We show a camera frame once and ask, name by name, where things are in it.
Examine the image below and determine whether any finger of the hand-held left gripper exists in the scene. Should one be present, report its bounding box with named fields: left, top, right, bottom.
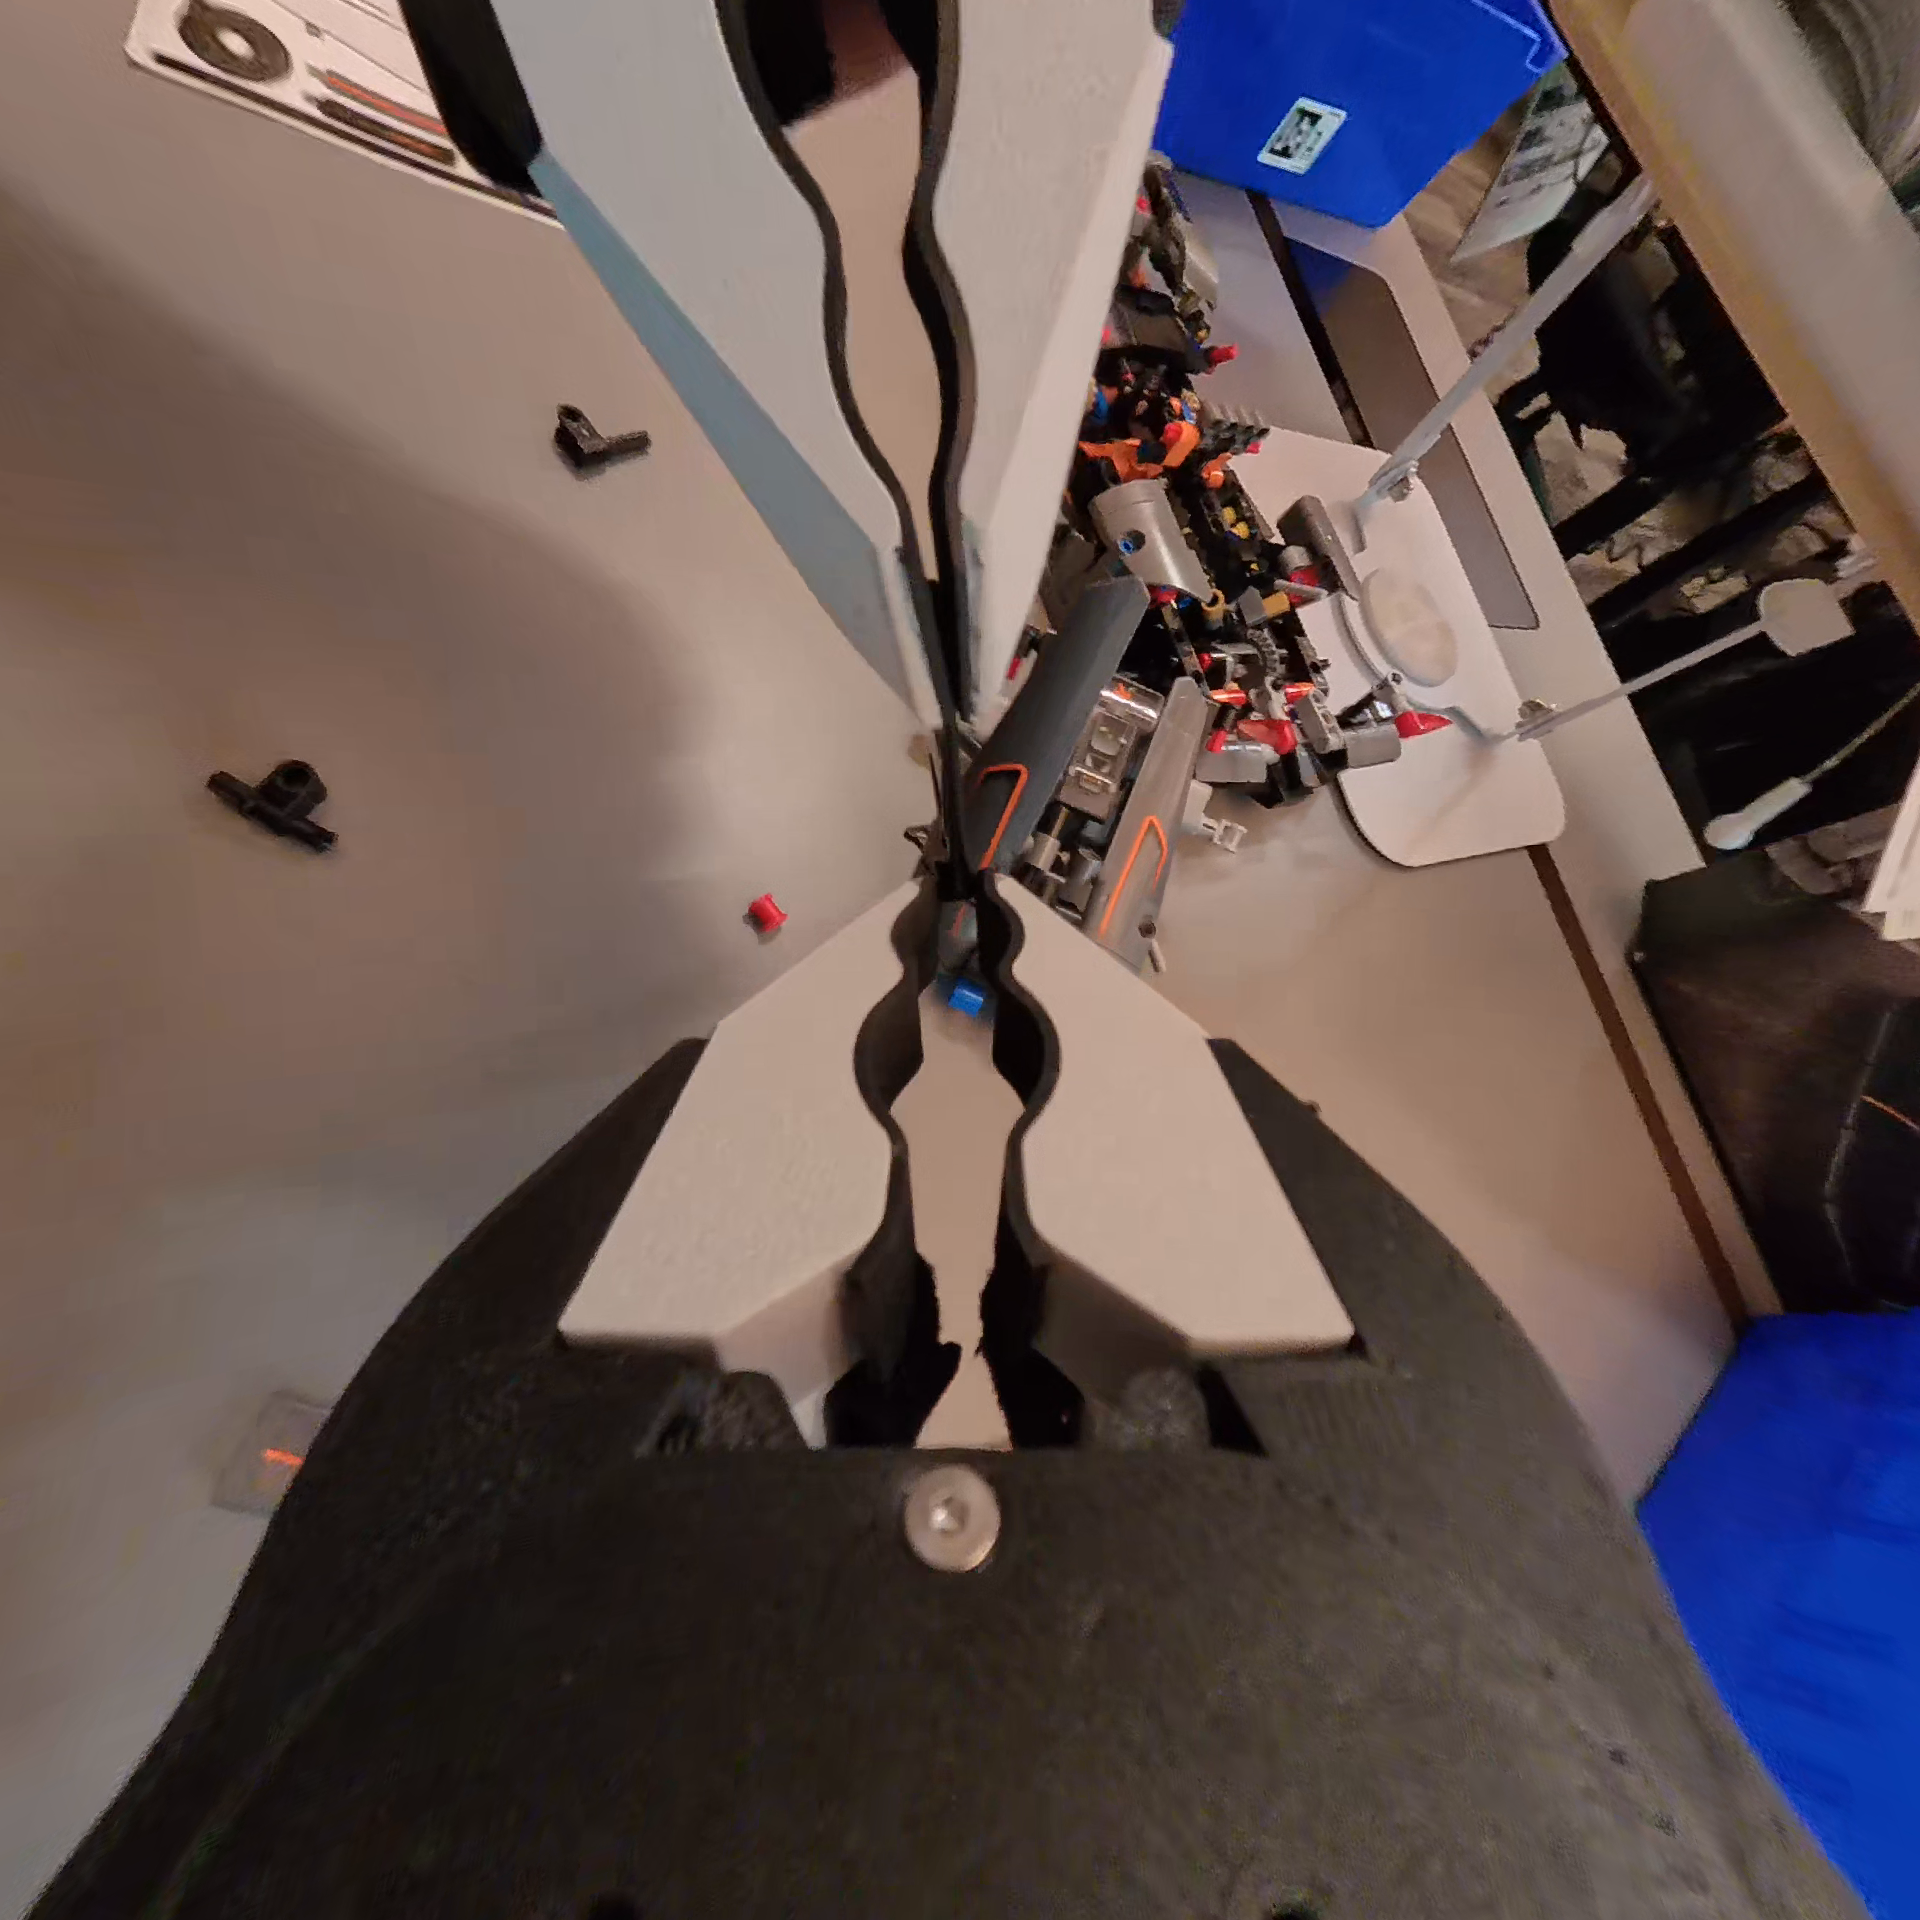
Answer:
left=902, top=0, right=1176, bottom=726
left=491, top=0, right=965, bottom=726

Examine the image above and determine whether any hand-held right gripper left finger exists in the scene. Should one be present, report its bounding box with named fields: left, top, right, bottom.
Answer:
left=556, top=880, right=938, bottom=1377

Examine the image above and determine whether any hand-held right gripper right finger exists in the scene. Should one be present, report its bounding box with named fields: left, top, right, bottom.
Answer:
left=989, top=873, right=1357, bottom=1408

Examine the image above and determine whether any black grey lego assembly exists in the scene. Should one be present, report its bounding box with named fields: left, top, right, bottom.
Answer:
left=901, top=576, right=1254, bottom=1022

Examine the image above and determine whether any dark grey lego wing panel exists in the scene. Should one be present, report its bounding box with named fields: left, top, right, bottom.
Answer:
left=960, top=576, right=1156, bottom=880

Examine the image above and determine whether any lego sticker sheet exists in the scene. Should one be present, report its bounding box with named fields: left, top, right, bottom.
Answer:
left=128, top=0, right=557, bottom=219

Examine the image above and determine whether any large lego car chassis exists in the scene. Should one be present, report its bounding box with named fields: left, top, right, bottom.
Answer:
left=1035, top=158, right=1456, bottom=811

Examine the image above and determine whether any black t-shaped lego piece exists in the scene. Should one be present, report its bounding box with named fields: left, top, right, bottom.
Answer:
left=208, top=759, right=339, bottom=856

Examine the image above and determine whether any dark lego set box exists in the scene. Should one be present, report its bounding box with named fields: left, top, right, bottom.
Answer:
left=1628, top=862, right=1920, bottom=1315

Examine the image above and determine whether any blue plastic bin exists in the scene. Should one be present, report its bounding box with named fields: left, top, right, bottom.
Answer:
left=1154, top=0, right=1568, bottom=226
left=1635, top=1313, right=1920, bottom=1920

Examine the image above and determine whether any flat grey orange striped tile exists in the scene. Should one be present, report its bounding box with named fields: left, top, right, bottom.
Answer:
left=214, top=1395, right=331, bottom=1514

